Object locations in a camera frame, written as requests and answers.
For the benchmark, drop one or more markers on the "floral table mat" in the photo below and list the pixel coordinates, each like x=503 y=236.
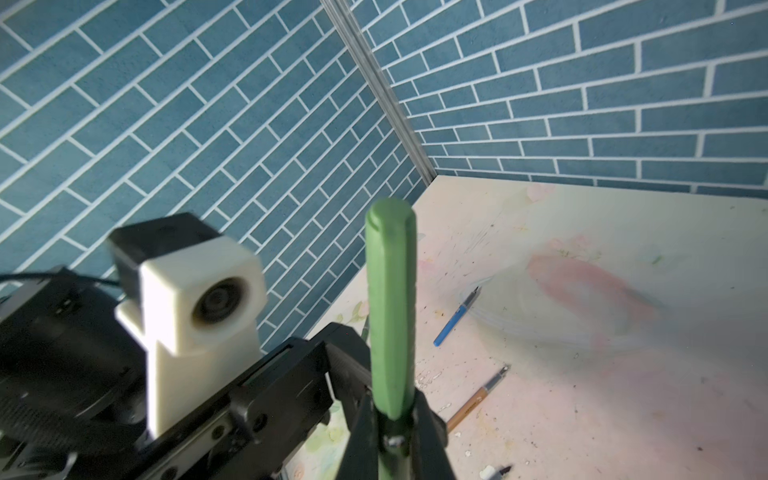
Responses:
x=634 y=324

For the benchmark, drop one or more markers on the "blue pen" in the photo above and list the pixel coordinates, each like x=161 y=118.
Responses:
x=461 y=311

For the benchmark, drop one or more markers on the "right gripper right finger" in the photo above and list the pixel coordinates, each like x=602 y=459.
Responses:
x=428 y=442

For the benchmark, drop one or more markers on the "brown pen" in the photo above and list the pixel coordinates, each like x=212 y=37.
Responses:
x=476 y=399

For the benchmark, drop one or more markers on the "green pen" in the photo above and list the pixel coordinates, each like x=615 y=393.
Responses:
x=394 y=442

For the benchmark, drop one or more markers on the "tan pen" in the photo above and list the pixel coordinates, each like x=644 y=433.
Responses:
x=491 y=472

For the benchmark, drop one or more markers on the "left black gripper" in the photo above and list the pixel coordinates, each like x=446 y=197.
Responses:
x=254 y=426

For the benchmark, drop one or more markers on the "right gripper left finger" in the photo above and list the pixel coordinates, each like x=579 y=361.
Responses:
x=360 y=458

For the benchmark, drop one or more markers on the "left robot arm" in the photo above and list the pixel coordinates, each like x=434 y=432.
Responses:
x=75 y=384

